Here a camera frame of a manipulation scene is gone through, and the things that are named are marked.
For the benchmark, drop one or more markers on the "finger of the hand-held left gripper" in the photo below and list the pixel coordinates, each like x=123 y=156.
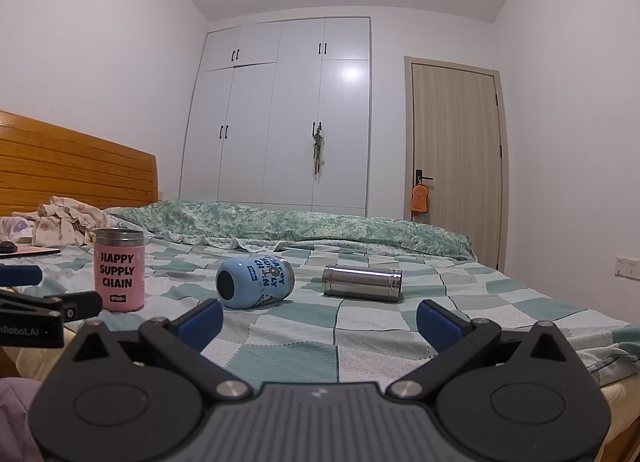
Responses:
x=20 y=275
x=82 y=303

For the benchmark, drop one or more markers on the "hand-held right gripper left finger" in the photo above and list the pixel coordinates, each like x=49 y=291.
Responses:
x=202 y=324

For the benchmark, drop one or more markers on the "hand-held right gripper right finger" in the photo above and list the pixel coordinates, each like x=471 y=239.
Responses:
x=439 y=324

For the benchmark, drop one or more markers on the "blue printed cup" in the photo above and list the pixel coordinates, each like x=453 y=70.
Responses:
x=255 y=281

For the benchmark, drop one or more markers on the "stainless steel cup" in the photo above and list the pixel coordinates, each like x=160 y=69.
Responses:
x=362 y=282

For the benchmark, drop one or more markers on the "pink cup with black lettering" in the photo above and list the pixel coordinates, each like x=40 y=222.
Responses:
x=120 y=269

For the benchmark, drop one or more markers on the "flat pink tablet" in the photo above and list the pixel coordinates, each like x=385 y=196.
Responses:
x=35 y=252

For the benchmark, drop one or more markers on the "small black object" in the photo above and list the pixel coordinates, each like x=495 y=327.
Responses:
x=7 y=246

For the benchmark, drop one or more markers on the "pile of dotted clothes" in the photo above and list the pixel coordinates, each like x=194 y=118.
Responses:
x=62 y=222

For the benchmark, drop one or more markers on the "checkered bed sheet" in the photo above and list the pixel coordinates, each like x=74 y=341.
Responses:
x=360 y=332

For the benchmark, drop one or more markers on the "purple clothing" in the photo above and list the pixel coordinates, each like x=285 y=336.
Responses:
x=15 y=417

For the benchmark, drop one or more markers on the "wooden headboard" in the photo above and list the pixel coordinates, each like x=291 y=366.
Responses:
x=75 y=170

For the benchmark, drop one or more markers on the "orange hanging plush toy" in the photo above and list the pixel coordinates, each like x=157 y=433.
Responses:
x=419 y=198

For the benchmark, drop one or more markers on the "green floral quilt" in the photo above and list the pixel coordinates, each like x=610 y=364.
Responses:
x=300 y=224

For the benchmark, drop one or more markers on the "light wooden door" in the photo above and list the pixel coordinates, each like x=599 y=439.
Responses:
x=455 y=157

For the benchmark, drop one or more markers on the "beige mattress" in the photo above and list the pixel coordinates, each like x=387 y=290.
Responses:
x=622 y=407

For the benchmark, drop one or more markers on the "green hanging ornament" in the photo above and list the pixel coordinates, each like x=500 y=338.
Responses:
x=318 y=150

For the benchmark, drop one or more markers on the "white wardrobe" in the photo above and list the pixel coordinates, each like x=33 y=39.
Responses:
x=280 y=117

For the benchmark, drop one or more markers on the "white wall socket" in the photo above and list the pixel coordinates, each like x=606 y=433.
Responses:
x=628 y=267

